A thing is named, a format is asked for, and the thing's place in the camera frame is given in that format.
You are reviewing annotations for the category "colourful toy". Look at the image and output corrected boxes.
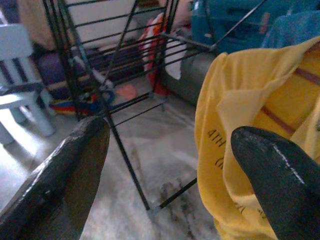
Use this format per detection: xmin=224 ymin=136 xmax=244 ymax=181
xmin=48 ymin=89 xmax=116 ymax=117

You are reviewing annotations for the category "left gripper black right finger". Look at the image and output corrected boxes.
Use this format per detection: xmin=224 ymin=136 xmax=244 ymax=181
xmin=230 ymin=125 xmax=320 ymax=240

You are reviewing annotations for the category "light blue cloth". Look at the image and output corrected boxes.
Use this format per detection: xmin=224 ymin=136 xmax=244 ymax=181
xmin=261 ymin=14 xmax=320 ymax=50

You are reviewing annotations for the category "yellow shirt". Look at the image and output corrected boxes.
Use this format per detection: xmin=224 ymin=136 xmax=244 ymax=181
xmin=194 ymin=36 xmax=320 ymax=240

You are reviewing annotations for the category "red and white bag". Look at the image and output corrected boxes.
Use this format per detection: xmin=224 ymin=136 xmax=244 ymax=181
xmin=138 ymin=12 xmax=188 ymax=97

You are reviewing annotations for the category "pink clothes hanger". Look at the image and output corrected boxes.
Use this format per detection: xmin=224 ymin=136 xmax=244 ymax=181
xmin=259 ymin=67 xmax=320 ymax=136

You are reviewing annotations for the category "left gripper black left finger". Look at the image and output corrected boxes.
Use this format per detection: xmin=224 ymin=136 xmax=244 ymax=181
xmin=0 ymin=115 xmax=111 ymax=240

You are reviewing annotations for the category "blue plastic storage box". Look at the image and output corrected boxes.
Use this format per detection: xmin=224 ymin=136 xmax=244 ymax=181
xmin=191 ymin=0 xmax=320 ymax=55

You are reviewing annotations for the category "white plastic child chair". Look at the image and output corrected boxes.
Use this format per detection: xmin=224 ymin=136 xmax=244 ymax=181
xmin=0 ymin=23 xmax=56 ymax=146

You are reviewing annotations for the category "black metal drying rack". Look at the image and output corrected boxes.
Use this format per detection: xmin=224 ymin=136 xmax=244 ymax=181
xmin=41 ymin=0 xmax=270 ymax=213

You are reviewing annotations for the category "purple bag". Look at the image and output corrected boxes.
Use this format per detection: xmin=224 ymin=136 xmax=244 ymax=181
xmin=37 ymin=51 xmax=76 ymax=101

